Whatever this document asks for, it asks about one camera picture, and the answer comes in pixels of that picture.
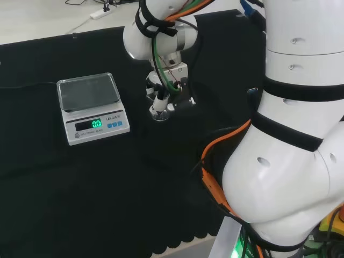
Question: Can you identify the white electronic balance steel pan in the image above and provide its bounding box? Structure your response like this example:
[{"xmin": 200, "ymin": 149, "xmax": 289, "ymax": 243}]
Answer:
[{"xmin": 56, "ymin": 72, "xmax": 131, "ymax": 146}]

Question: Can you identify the white power strip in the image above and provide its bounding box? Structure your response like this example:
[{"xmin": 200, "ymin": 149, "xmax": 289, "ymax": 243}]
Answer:
[{"xmin": 90, "ymin": 8, "xmax": 111, "ymax": 19}]

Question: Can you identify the white power strip cord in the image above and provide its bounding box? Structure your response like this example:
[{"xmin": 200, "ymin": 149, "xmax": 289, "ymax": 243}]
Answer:
[{"xmin": 64, "ymin": 16, "xmax": 94, "ymax": 35}]

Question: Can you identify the black bench cloth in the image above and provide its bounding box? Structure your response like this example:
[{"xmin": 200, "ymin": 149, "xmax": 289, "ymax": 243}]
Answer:
[{"xmin": 0, "ymin": 9, "xmax": 269, "ymax": 258}]

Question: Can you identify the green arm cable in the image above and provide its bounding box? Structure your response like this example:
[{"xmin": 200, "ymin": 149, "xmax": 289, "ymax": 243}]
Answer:
[{"xmin": 152, "ymin": 0, "xmax": 199, "ymax": 94}]

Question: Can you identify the yellow stop button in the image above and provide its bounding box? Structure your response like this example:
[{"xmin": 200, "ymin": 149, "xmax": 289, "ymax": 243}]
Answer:
[{"xmin": 318, "ymin": 204, "xmax": 344, "ymax": 242}]

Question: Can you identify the tangled black floor cable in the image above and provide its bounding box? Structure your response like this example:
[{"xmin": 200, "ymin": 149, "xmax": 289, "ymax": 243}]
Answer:
[{"xmin": 64, "ymin": 0, "xmax": 140, "ymax": 8}]

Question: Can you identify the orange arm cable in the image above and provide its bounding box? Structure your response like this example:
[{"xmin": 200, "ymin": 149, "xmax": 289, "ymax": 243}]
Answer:
[{"xmin": 165, "ymin": 0, "xmax": 263, "ymax": 258}]

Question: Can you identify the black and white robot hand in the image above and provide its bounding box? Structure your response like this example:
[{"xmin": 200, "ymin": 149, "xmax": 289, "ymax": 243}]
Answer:
[{"xmin": 145, "ymin": 63, "xmax": 197, "ymax": 122}]

